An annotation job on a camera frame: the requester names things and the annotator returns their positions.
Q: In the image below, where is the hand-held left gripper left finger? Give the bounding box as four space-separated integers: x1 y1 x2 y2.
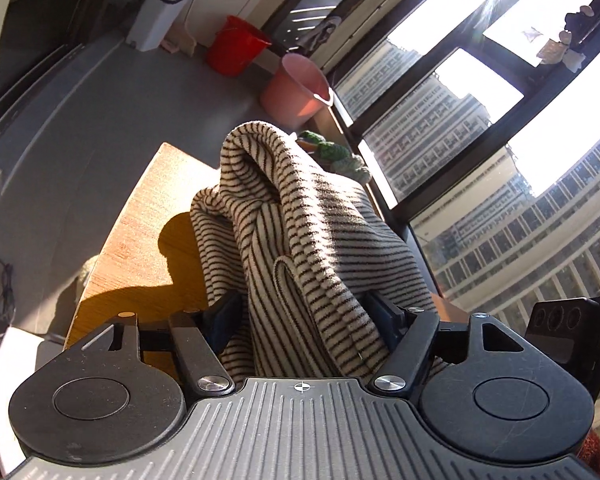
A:
80 292 244 396

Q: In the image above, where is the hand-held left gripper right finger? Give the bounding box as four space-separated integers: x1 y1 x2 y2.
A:
365 292 536 396

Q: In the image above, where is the striped knit garment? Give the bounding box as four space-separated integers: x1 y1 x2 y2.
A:
188 120 444 380

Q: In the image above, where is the person's right forearm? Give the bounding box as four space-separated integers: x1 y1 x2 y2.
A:
574 429 600 480

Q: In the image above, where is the green cloth bundle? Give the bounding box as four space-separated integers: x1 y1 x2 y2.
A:
321 142 372 182

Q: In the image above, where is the green slipper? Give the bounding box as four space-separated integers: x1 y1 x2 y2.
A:
297 130 337 153

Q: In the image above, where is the white box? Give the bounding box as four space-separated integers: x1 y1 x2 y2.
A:
0 326 67 479

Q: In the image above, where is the pink bucket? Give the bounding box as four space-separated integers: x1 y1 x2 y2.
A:
259 53 335 132

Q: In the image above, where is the red bucket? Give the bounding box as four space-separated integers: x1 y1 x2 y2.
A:
207 15 273 77

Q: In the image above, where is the broom with pink dustpan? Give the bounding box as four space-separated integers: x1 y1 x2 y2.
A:
161 24 199 57

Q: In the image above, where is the small laundry on window clips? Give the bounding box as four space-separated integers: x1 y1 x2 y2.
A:
522 4 598 75

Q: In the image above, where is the grey hanging rag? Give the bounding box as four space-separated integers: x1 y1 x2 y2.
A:
306 15 342 52

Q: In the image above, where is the white trash bin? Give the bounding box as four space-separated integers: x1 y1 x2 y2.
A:
125 0 196 52

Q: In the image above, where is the dark sliding glass door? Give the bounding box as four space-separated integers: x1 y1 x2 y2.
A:
0 0 133 128

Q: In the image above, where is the large dark window frame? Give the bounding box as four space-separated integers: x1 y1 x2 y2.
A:
325 0 600 321

